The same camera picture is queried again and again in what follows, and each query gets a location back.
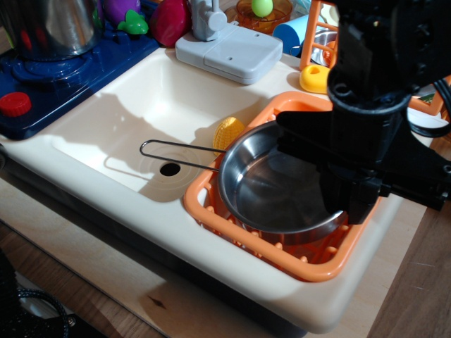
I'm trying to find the orange grid basket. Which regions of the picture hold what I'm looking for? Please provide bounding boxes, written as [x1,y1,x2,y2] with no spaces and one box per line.
[299,0,451,116]

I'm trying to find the large steel pot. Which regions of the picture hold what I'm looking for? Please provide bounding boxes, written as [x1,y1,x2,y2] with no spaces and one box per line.
[1,0,104,61]

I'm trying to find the magenta toy fruit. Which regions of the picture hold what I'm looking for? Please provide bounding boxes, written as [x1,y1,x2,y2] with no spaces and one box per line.
[149,0,192,48]

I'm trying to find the cream toy sink unit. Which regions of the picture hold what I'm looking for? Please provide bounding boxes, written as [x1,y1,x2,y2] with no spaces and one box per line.
[1,48,424,337]

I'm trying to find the red stove knob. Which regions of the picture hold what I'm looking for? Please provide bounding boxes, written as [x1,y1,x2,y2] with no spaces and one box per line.
[0,92,32,118]

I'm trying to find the yellow toy corn cob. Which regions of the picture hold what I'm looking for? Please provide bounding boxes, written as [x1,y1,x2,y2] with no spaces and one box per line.
[213,117,245,156]

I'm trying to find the orange plastic drying rack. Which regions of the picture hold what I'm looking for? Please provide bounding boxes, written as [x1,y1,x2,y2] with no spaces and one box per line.
[183,91,383,282]

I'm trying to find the braided black cable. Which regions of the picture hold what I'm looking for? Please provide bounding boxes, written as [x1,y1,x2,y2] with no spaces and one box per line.
[0,253,70,338]

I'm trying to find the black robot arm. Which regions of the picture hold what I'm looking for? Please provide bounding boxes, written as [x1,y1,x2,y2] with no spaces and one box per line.
[276,1,450,224]

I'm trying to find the blue toy stove top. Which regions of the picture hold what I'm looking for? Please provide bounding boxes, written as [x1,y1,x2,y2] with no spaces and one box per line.
[1,28,159,140]

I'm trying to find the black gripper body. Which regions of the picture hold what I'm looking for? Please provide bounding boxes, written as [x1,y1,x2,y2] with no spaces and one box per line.
[276,98,450,209]

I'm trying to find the orange transparent toy bowl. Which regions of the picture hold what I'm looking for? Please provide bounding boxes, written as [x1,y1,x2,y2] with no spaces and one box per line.
[225,0,293,35]

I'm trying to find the toy knife yellow handle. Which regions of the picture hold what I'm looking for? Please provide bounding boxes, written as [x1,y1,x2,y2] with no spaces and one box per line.
[299,64,451,131]

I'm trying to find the purple toy eggplant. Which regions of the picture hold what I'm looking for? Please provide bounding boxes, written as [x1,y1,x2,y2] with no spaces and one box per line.
[103,0,149,35]

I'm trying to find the steel pan with wire handle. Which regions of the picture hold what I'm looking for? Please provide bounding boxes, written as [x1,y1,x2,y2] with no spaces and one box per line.
[140,121,350,246]

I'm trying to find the grey toy faucet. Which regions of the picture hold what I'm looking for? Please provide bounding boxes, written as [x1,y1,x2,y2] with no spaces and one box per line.
[175,1,283,85]

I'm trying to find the light blue toy cup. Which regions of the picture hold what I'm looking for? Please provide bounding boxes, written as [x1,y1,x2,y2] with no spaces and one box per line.
[273,15,309,57]

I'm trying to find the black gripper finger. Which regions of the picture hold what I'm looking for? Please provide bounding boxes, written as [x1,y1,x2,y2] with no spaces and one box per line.
[319,163,352,213]
[347,177,391,225]

